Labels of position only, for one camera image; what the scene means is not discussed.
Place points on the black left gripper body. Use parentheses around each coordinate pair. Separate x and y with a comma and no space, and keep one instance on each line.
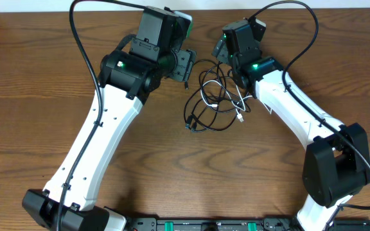
(184,65)

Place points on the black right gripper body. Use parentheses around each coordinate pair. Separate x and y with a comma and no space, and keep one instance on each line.
(222,52)

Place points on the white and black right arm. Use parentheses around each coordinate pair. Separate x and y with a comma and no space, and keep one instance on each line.
(337,160)

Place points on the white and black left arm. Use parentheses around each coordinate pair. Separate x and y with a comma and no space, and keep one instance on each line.
(127,77)

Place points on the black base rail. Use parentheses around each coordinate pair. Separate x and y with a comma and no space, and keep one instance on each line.
(152,224)

